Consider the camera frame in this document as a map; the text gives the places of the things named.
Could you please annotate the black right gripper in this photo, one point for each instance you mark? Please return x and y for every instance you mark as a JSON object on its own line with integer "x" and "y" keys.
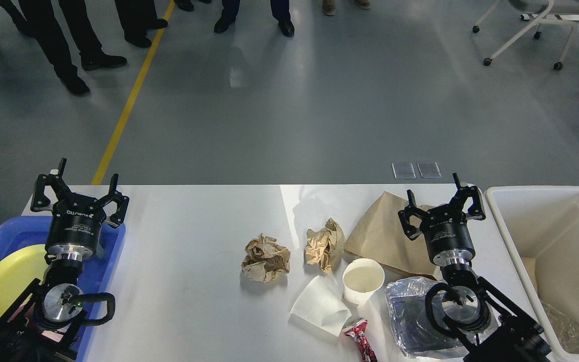
{"x": 446, "y": 237}

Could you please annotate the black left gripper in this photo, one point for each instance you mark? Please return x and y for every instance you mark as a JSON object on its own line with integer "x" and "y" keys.
{"x": 74, "y": 229}

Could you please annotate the brown paper bag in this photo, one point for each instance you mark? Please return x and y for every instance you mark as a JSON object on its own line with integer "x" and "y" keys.
{"x": 379, "y": 235}

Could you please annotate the silver foil bag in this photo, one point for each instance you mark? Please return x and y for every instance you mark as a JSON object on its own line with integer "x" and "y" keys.
{"x": 411, "y": 328}

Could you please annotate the yellow plastic plate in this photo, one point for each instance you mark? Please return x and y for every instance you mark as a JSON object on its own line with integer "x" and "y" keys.
{"x": 17, "y": 270}

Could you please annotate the tan paper ball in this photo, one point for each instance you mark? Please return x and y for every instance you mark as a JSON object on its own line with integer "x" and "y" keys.
{"x": 325, "y": 247}

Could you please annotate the pink ribbed mug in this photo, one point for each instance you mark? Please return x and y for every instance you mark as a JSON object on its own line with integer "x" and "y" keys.
{"x": 27, "y": 317}

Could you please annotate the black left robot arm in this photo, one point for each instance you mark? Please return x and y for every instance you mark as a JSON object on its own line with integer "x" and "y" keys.
{"x": 43, "y": 321}

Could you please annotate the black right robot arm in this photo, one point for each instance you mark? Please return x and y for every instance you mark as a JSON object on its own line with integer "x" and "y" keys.
{"x": 502, "y": 331}

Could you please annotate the grey-blue mug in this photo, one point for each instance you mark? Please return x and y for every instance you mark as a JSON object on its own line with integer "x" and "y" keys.
{"x": 100, "y": 251}

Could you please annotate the floor outlet cover pair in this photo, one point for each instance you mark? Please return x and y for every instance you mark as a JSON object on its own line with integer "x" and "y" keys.
{"x": 414, "y": 170}

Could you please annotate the blue plastic tray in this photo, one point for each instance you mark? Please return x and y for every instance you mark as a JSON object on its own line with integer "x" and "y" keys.
{"x": 23, "y": 231}

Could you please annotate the white paper cup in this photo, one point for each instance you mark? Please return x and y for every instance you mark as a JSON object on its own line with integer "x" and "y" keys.
{"x": 361, "y": 279}

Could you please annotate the white plastic bin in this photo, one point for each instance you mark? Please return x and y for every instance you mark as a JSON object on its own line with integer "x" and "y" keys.
{"x": 540, "y": 227}

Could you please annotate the red snack wrapper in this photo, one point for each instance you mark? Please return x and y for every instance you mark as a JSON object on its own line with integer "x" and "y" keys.
{"x": 356, "y": 329}

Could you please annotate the white paper napkin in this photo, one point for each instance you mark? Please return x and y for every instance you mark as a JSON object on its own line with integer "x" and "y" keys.
{"x": 318, "y": 305}

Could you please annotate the crumpled brown paper ball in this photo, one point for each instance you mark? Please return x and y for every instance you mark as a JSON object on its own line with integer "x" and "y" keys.
{"x": 265, "y": 260}

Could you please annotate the crumpled plastic in bin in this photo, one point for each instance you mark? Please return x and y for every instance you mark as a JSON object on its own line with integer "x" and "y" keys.
{"x": 565, "y": 328}

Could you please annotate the white rolling chair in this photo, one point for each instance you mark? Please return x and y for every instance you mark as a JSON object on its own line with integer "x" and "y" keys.
{"x": 538, "y": 13}

